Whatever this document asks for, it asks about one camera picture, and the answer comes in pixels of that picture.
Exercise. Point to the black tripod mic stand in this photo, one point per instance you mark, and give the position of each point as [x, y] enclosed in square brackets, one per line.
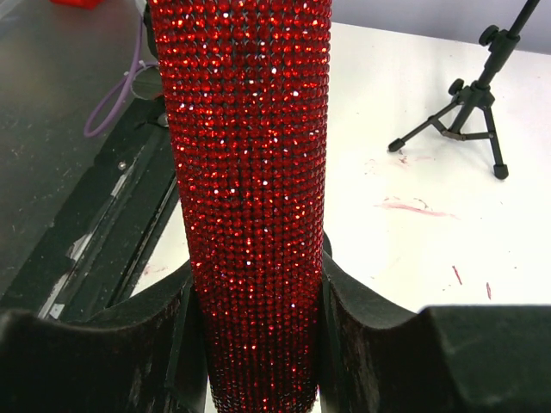
[450, 120]

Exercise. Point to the red glitter microphone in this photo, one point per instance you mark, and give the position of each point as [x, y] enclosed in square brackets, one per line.
[246, 94]

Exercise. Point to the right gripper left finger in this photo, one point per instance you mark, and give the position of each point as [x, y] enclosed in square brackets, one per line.
[145, 354]

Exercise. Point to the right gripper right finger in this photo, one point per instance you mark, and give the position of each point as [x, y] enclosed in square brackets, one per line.
[377, 356]

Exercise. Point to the black front mounting rail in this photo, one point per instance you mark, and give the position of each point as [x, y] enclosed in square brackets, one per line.
[91, 256]

